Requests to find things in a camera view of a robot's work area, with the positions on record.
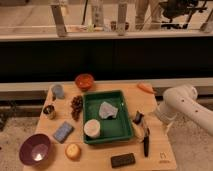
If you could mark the small metal can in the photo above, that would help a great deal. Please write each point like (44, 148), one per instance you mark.
(49, 111)

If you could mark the person legs in background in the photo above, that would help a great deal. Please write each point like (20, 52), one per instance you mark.
(141, 7)

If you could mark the black handled brush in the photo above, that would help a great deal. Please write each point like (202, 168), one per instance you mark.
(141, 131)

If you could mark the purple bowl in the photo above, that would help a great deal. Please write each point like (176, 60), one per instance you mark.
(35, 149)

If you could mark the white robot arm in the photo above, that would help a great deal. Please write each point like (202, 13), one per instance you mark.
(182, 99)

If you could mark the bunch of dark grapes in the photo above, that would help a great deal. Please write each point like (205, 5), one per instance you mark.
(77, 106)

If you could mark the green plastic tray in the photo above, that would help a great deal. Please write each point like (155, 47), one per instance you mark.
(112, 129)

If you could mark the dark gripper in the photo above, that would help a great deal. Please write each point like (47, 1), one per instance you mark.
(138, 117)

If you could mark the light blue cup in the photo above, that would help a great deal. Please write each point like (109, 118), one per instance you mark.
(57, 91)

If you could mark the black rectangular block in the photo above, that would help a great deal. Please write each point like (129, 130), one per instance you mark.
(122, 160)

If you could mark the round yellow pastry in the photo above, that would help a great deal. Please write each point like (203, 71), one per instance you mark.
(73, 151)

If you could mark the black office chair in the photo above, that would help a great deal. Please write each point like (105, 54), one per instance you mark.
(176, 8)

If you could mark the grey crumpled cloth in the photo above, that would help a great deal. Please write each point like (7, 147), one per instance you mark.
(107, 110)

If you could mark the blue sponge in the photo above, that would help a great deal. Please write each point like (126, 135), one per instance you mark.
(63, 132)

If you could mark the orange bowl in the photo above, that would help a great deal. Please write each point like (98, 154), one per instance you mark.
(84, 81)

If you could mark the orange carrot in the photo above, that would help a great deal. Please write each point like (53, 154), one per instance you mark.
(144, 88)

